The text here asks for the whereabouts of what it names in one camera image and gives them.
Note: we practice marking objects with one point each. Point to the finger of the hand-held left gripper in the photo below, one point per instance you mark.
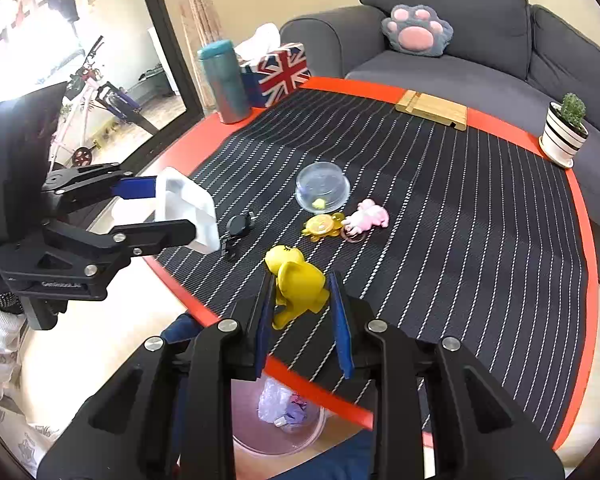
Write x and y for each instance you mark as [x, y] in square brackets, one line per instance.
[135, 187]
[165, 234]

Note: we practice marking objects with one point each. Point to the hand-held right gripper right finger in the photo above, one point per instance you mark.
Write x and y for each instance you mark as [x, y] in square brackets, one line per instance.
[340, 330]

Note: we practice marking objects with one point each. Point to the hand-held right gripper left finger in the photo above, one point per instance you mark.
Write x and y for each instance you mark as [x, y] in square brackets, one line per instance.
[265, 330]

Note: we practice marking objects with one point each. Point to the white plastic tray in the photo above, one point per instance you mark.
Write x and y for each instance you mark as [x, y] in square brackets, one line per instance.
[190, 210]

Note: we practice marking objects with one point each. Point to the yellow duck toy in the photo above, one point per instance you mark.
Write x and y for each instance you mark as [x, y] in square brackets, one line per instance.
[300, 280]

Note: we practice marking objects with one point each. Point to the amber turtle toy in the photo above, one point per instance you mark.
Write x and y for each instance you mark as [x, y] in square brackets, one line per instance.
[322, 224]

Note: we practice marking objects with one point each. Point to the purple plastic trash bin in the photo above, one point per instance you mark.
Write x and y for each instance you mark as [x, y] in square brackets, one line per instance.
[275, 442]

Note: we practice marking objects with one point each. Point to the pink pig toy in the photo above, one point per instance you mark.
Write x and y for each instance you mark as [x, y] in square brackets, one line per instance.
[367, 215]

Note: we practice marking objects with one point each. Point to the clear plastic bowl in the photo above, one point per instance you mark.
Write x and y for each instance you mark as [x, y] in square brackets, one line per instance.
[322, 182]

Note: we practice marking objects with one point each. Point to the person's left hand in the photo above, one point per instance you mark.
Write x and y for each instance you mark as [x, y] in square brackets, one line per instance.
[2, 302]

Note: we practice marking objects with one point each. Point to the person's left leg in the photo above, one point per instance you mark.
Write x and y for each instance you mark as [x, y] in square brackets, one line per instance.
[180, 325]

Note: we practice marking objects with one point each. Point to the person's leg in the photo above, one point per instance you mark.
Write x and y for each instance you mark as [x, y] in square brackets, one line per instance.
[180, 325]
[330, 460]

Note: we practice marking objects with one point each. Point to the white bicycle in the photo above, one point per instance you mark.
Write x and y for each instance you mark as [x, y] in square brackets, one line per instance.
[87, 100]

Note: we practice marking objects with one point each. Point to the white cabinet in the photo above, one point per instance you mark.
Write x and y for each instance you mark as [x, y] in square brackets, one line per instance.
[161, 60]

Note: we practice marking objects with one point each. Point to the person's right leg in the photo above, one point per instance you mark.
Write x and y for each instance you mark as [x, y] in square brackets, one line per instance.
[330, 460]

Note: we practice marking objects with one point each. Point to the teal thermos bottle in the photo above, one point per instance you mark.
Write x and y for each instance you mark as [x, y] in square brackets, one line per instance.
[227, 85]

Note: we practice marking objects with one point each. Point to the black white striped table mat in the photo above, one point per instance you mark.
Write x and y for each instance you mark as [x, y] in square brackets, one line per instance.
[455, 235]

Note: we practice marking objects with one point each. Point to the black framed glass door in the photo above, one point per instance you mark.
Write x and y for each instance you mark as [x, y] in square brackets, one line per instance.
[165, 20]

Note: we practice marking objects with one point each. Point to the flag print tissue box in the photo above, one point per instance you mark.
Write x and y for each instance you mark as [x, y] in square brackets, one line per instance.
[280, 77]

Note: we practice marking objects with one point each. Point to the beige curtain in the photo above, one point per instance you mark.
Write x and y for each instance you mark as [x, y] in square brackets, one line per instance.
[200, 10]

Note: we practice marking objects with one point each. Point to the wooden phone stand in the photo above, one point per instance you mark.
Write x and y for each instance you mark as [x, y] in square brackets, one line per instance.
[430, 109]

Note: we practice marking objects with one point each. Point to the dark grey sofa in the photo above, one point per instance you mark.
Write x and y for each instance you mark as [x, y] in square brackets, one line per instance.
[480, 80]

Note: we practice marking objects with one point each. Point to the potted cactus striped pot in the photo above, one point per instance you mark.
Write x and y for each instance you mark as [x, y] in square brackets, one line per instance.
[562, 135]

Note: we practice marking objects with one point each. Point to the grey pink paw cushion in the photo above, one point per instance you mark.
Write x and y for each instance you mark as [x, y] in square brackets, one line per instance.
[415, 32]

